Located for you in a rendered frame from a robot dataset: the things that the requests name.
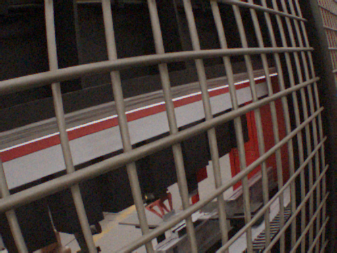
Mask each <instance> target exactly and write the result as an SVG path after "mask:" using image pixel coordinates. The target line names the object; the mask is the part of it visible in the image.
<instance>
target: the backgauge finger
mask: <svg viewBox="0 0 337 253"><path fill-rule="evenodd" d="M263 207H264V205H263V203H254V204H250V210H251V211H250V214H251V219H252V218H253V217H254V216H255V215H257V213H258V212H259V211H260V210H261V209H262V208H263ZM244 214H245V212H244V205H243V206H241V207H240V208H238V209H237V210H236V211H235V212H234V214H233V215H228V214H227V215H225V216H226V219H227V220H230V227H241V226H245V225H246V224H245V216H244ZM264 218H265V216H264V214H263V215H261V216H260V218H259V219H258V220H257V221H256V222H255V223H254V224H253V225H252V226H255V225H260V223H261V222H262V221H263V220H264ZM197 220H198V221H200V220H209V221H213V220H219V215H201V216H200V217H198V219H197Z"/></svg>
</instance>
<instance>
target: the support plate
mask: <svg viewBox="0 0 337 253"><path fill-rule="evenodd" d="M178 211H179V212H178ZM182 212H183V210H181V211H180V210H175V213H182ZM145 214H146V218H147V224H148V227H156V228H157V227H158V226H159V225H162V224H163V223H165V222H166V221H163V219H162V218H160V217H159V216H158V215H155V214H154V213H152V212H150V211H148V210H147V209H145ZM162 221H163V222H162ZM118 224H119V225H129V226H140V223H139V221H138V216H137V213H135V214H134V215H132V216H130V217H127V218H126V219H124V220H122V221H120V222H118ZM157 224H158V225H157Z"/></svg>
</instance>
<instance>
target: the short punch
mask: <svg viewBox="0 0 337 253"><path fill-rule="evenodd" d="M185 176H186V184H187V188H188V195H189V199H190V198H191V197H192V196H194V195H196V194H197V188H198V183H197V172H195V173H193V174H192V175H185Z"/></svg>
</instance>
